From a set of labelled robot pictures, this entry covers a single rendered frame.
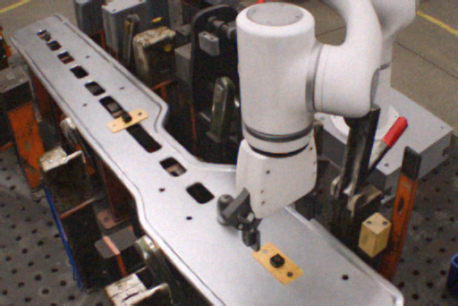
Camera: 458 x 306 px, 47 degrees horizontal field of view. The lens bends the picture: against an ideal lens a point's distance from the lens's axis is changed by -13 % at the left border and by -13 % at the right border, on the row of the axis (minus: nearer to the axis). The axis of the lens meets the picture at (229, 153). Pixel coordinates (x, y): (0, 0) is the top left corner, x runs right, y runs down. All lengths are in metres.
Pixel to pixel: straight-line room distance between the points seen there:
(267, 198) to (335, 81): 0.19
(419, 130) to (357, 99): 0.90
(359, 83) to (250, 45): 0.12
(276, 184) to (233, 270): 0.20
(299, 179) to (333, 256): 0.19
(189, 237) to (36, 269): 0.53
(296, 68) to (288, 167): 0.15
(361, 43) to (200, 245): 0.44
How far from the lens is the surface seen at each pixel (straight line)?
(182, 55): 1.22
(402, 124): 0.91
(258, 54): 0.60
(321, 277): 0.86
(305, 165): 0.73
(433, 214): 1.41
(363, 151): 0.83
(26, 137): 1.44
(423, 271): 1.28
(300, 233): 0.92
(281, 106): 0.63
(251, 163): 0.69
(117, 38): 1.43
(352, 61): 0.61
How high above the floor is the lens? 1.66
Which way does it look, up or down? 39 degrees down
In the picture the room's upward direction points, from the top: 4 degrees counter-clockwise
